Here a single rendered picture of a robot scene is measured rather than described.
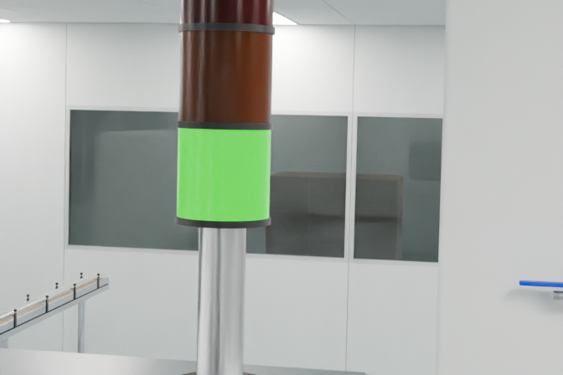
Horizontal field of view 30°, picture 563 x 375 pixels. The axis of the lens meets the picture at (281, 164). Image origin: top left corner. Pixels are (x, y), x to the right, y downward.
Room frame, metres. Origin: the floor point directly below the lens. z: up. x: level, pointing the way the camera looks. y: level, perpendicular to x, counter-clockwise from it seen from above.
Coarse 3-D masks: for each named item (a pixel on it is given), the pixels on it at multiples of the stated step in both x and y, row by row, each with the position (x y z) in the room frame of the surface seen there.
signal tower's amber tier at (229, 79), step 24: (192, 48) 0.54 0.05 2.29; (216, 48) 0.53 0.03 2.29; (240, 48) 0.53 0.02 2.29; (264, 48) 0.54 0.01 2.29; (192, 72) 0.54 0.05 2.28; (216, 72) 0.53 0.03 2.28; (240, 72) 0.53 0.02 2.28; (264, 72) 0.54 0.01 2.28; (192, 96) 0.54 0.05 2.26; (216, 96) 0.53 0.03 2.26; (240, 96) 0.53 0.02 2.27; (264, 96) 0.54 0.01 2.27; (192, 120) 0.54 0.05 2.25; (216, 120) 0.53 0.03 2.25; (240, 120) 0.53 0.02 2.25; (264, 120) 0.54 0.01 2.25
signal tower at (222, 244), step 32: (192, 128) 0.53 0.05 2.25; (224, 128) 0.53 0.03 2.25; (256, 128) 0.54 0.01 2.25; (192, 224) 0.53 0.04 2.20; (224, 224) 0.53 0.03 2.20; (256, 224) 0.54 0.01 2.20; (224, 256) 0.54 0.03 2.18; (224, 288) 0.54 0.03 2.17; (224, 320) 0.54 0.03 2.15; (224, 352) 0.54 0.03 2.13
